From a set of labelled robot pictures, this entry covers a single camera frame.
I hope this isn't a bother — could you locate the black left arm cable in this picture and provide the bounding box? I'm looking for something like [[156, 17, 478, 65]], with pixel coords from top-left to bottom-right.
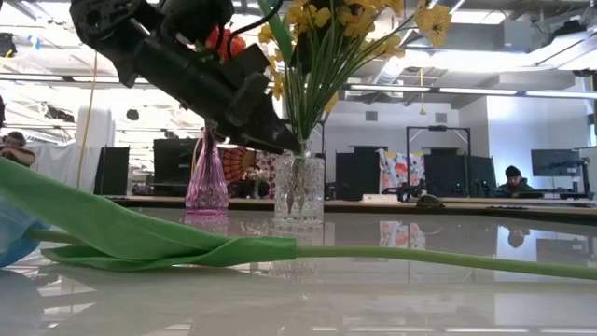
[[227, 0, 285, 62]]

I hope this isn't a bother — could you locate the yellow hanging cable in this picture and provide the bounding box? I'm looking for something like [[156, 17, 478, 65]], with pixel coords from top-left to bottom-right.
[[76, 50, 99, 190]]

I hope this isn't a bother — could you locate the black partition panel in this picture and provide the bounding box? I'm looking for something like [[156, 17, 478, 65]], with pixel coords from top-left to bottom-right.
[[92, 147, 131, 196], [423, 153, 498, 197], [334, 147, 382, 202]]

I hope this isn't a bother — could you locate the red-orange artificial tulip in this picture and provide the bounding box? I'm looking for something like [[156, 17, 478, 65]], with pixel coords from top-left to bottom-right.
[[222, 31, 248, 61]]

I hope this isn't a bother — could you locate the white pillar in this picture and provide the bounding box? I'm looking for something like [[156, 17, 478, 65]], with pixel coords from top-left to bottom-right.
[[76, 105, 117, 195]]

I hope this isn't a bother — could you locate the smooth silver ventilation duct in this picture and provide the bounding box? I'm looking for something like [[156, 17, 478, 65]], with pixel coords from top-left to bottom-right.
[[372, 46, 421, 88]]

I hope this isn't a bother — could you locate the clear cut glass vase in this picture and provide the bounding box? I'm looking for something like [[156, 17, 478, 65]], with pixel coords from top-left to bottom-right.
[[273, 139, 326, 225]]

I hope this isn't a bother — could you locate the beige wooden desk top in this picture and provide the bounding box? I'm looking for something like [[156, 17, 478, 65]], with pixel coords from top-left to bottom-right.
[[106, 194, 597, 211]]

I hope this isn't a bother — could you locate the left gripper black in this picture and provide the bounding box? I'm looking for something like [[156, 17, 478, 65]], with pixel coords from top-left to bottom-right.
[[139, 34, 302, 155]]

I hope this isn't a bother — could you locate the dark desktop monitor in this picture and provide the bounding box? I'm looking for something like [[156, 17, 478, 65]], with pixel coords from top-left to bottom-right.
[[531, 148, 582, 177]]

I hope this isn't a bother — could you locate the floral patterned cloth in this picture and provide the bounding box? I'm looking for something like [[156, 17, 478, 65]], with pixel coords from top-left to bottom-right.
[[378, 148, 426, 192]]

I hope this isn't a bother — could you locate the white monitor back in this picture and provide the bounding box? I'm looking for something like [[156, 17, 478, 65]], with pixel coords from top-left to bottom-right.
[[577, 147, 597, 188]]

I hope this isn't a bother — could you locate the yellow artificial flower bunch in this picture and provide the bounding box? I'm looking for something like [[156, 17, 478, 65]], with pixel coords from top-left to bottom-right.
[[258, 0, 355, 216], [298, 0, 453, 216]]

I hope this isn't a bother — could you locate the white flat box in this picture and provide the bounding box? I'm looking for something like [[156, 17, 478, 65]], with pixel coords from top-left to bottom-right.
[[361, 193, 401, 205]]

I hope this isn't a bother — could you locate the person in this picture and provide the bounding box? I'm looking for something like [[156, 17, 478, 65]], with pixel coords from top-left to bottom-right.
[[493, 164, 535, 200], [0, 131, 37, 168]]

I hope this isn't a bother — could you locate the pink ribbed glass vase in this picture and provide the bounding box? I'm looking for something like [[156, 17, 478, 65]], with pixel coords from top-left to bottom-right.
[[185, 128, 229, 216]]

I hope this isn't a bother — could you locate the small background flower bouquet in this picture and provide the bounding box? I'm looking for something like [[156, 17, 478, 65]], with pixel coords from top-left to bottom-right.
[[242, 166, 270, 200]]

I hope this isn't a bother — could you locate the black dome-shaped object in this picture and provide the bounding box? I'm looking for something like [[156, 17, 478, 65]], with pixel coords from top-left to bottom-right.
[[416, 193, 447, 209]]

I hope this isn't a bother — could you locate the orange mandala tapestry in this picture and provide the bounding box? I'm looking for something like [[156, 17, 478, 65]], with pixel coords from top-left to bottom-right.
[[221, 147, 276, 197]]

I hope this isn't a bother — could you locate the black metal rack frame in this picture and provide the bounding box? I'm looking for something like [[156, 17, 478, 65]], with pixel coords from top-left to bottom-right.
[[405, 124, 472, 197]]

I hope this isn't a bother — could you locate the orange artificial tulip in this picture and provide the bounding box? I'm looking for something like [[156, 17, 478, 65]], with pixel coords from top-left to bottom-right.
[[204, 23, 224, 50]]

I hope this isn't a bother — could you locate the long ceiling light strip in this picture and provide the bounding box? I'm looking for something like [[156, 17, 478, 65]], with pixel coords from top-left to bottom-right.
[[524, 91, 597, 100], [437, 87, 519, 97], [349, 83, 433, 93]]

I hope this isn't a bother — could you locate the yellow hanging tag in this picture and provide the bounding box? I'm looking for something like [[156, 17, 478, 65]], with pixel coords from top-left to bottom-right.
[[418, 67, 428, 117]]

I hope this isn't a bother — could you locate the white hanging cloth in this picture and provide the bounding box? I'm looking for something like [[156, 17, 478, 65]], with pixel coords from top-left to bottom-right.
[[27, 142, 78, 192]]

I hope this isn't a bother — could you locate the green stem with leaf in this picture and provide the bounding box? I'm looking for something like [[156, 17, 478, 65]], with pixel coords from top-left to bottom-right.
[[0, 157, 597, 282]]

